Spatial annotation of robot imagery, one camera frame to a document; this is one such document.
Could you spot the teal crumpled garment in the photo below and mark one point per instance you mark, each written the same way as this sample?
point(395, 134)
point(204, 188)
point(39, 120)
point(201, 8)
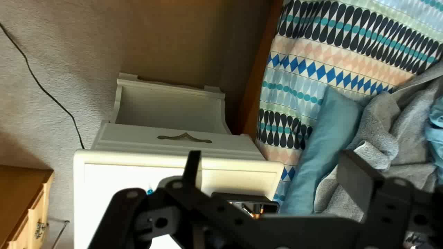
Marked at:
point(435, 134)

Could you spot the wooden rolltop desk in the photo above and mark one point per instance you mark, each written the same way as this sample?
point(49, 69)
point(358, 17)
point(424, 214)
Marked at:
point(23, 203)

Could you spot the grey towel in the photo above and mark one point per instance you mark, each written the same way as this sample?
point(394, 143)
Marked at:
point(402, 120)

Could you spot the wooden bunk bed frame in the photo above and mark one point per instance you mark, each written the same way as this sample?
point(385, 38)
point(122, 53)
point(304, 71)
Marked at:
point(258, 70)

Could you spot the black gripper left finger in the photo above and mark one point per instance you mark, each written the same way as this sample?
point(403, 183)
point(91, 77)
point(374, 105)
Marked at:
point(192, 167)

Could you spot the white nightstand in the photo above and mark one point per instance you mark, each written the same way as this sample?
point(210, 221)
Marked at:
point(139, 171)

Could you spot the light blue pillow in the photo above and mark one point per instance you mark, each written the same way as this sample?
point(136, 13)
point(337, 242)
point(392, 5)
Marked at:
point(323, 147)

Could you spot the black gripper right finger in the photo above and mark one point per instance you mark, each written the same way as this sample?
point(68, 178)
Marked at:
point(361, 178)

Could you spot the patterned blue striped bedspread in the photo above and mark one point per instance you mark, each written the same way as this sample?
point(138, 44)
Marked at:
point(333, 42)

